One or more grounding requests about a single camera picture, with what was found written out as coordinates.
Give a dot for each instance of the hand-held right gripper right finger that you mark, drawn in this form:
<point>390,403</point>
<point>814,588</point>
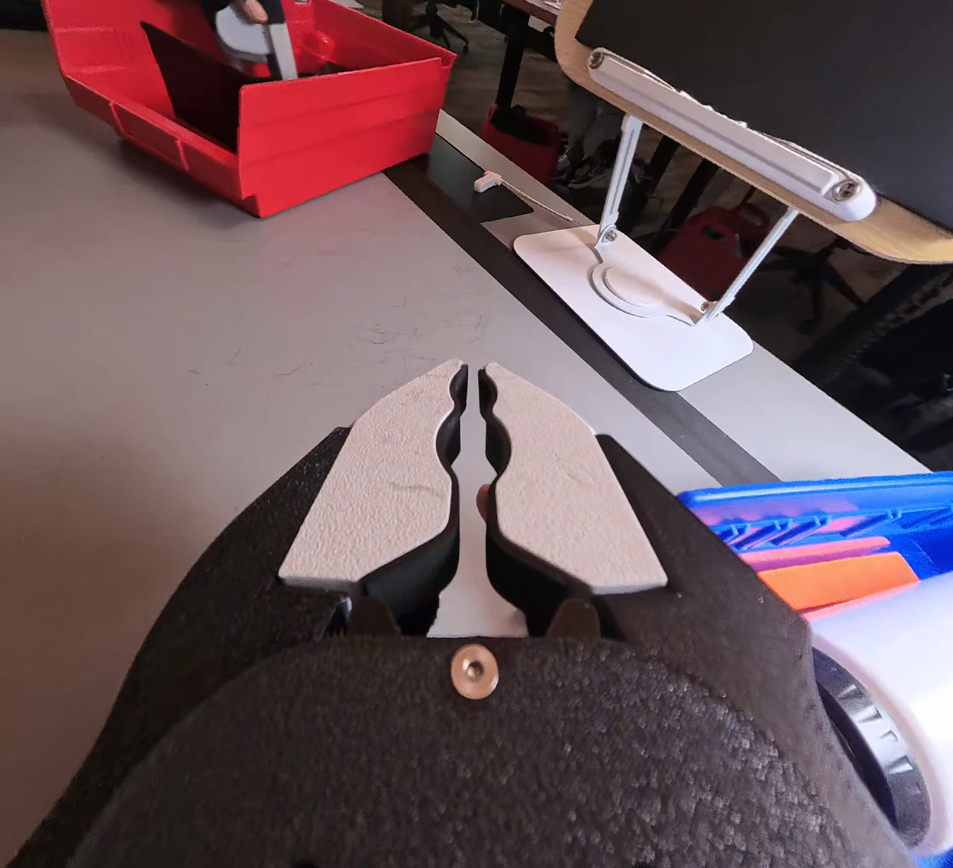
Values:
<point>573,503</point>

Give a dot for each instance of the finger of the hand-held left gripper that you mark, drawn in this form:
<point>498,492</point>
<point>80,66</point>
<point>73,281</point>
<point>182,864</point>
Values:
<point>283,52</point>
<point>238,37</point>

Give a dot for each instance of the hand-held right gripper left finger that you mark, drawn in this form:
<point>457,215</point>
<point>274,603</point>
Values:
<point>372,488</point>

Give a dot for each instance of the red plastic parts bin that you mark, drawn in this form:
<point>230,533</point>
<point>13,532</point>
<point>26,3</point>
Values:
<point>335,130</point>

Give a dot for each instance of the blue plastic parts bin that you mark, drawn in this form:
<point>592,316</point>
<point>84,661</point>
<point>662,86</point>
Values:
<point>819,510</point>

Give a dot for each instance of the person's right hand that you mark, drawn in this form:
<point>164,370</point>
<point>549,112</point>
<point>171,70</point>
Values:
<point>482,499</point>

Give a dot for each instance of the red fabric bag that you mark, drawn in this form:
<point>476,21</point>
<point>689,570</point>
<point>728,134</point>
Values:
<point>715,250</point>
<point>521,138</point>

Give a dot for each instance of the white roll with blue core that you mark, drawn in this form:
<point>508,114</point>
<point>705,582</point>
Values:
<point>893,659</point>

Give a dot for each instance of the black board with wooden rim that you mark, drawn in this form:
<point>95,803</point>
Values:
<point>782,4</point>

